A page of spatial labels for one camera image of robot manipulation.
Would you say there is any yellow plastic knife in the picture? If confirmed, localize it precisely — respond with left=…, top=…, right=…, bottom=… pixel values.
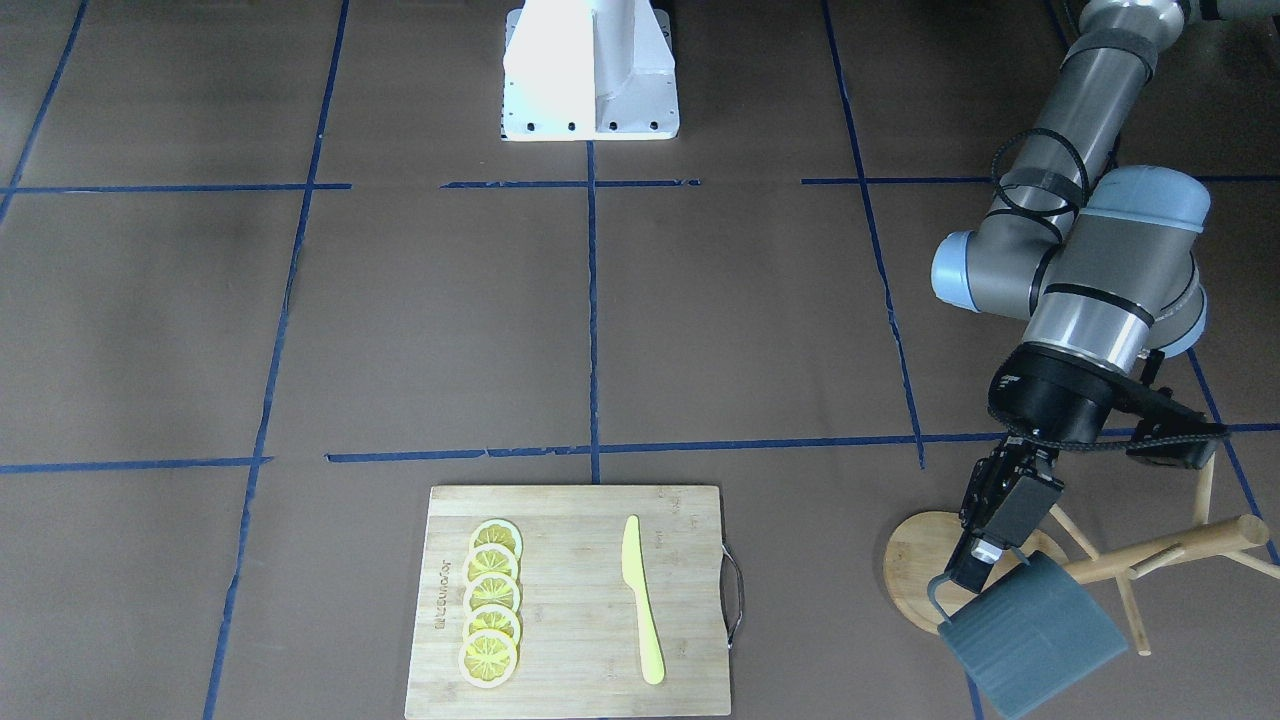
left=620, top=514, right=666, bottom=685

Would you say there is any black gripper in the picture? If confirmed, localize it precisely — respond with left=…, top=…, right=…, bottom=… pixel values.
left=945, top=345, right=1151, bottom=594

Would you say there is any dark grey ribbed mug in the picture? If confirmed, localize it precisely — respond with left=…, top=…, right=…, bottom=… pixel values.
left=937, top=551, right=1129, bottom=719

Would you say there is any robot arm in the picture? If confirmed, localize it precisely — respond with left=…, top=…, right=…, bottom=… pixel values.
left=931, top=1, right=1277, bottom=593

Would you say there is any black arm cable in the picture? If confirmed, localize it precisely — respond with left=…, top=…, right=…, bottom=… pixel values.
left=988, top=128, right=1121, bottom=246

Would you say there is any wooden cup storage rack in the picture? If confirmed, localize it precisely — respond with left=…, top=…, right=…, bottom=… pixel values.
left=882, top=451, right=1279, bottom=657

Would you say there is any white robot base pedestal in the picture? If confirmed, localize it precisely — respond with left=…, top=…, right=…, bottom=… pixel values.
left=500, top=1, right=681, bottom=142

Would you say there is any bamboo cutting board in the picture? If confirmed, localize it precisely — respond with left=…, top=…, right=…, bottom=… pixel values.
left=404, top=484, right=732, bottom=719

